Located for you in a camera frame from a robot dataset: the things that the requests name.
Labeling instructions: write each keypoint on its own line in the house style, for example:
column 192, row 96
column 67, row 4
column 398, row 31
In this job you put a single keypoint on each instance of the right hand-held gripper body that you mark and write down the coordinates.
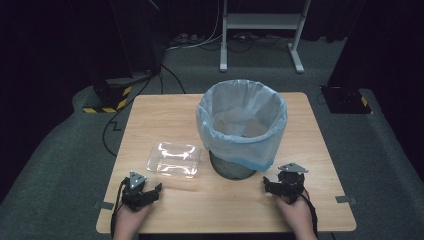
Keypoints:
column 290, row 184

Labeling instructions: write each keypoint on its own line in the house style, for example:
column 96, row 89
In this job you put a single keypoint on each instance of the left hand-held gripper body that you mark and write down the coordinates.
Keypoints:
column 134, row 193

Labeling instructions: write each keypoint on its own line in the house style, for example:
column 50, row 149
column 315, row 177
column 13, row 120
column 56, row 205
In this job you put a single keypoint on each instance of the grey tape piece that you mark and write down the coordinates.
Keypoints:
column 104, row 205
column 345, row 200

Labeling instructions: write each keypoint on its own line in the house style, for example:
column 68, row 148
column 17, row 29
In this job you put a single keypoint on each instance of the clear plastic food container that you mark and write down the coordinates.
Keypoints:
column 174, row 160

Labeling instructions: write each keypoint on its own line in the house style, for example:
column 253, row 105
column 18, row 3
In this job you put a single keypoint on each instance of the black mesh trash bin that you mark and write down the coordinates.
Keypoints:
column 230, row 168

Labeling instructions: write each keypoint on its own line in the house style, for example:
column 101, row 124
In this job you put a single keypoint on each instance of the trash bin with blue liner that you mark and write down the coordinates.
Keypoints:
column 241, row 133

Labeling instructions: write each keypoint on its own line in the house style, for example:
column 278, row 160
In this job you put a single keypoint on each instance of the black base with hazard stripes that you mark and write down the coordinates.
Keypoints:
column 111, row 95
column 346, row 100

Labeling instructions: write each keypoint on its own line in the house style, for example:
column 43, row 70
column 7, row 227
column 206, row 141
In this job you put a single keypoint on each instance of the power strip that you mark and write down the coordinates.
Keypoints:
column 185, row 39

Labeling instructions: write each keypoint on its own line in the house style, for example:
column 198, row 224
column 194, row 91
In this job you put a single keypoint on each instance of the black upright column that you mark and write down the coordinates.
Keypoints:
column 143, row 36

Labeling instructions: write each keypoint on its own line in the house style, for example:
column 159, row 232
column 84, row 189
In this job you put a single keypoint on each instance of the white metal stand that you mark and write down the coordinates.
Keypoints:
column 263, row 21

